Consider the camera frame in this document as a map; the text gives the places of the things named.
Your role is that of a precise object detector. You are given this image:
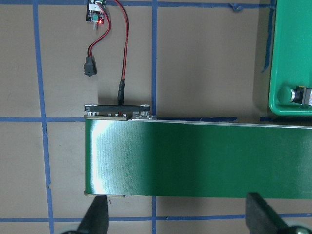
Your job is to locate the green push button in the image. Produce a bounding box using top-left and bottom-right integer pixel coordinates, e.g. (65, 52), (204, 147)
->
(277, 86), (312, 106)

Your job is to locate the green conveyor belt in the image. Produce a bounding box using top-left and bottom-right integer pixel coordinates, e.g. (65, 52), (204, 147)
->
(85, 104), (312, 199)

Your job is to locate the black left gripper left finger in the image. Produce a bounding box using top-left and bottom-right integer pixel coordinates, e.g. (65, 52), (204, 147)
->
(78, 195), (109, 234)

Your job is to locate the small green circuit board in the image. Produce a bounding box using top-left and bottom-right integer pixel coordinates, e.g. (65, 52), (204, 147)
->
(86, 0), (106, 30)

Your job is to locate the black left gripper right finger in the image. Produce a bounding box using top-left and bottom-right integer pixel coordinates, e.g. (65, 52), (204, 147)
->
(245, 193), (289, 234)

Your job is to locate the green plastic tray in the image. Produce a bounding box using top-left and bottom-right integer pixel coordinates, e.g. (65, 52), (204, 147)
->
(269, 0), (312, 117)

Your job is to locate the red black power cable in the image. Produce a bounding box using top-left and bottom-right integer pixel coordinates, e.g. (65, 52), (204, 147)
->
(83, 0), (130, 106)

